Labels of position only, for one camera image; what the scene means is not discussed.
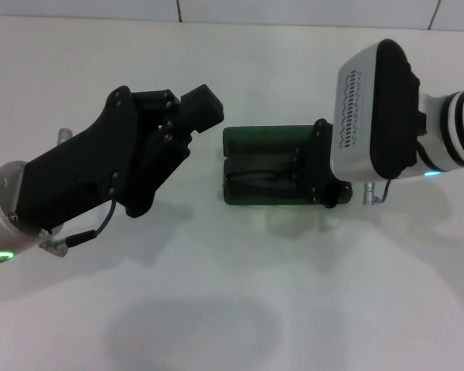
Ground green glasses case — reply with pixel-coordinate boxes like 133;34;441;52
220;124;353;207

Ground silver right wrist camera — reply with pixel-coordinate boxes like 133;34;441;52
332;38;427;182

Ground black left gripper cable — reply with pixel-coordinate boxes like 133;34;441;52
42;199;118;257

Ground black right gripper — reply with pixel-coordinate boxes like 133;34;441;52
292;118;353;209

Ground black glasses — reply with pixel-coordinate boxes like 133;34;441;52
224;168;309;191

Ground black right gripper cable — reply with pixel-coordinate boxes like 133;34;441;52
362;178;394;206

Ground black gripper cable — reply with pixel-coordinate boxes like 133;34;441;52
42;199;118;257
362;178;394;206

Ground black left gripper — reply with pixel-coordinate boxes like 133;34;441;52
13;85;159;237

